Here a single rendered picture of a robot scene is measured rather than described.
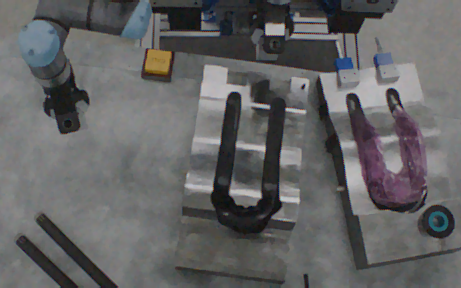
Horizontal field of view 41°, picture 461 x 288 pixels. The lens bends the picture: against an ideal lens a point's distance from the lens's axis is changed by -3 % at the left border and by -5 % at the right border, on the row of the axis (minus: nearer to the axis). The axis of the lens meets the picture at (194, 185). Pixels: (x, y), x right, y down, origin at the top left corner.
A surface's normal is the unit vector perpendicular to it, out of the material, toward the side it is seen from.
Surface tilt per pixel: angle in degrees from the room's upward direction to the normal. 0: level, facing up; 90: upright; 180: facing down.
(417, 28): 0
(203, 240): 0
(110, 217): 0
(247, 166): 28
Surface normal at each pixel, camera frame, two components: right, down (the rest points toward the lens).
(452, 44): 0.00, -0.26
